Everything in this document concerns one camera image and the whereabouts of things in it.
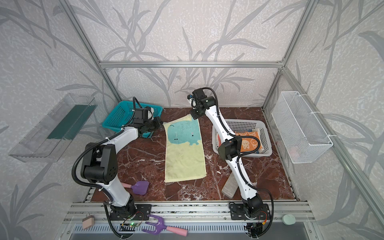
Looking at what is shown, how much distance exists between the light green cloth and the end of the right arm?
0.04m

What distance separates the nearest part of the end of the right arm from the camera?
0.71m

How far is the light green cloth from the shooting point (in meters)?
0.88
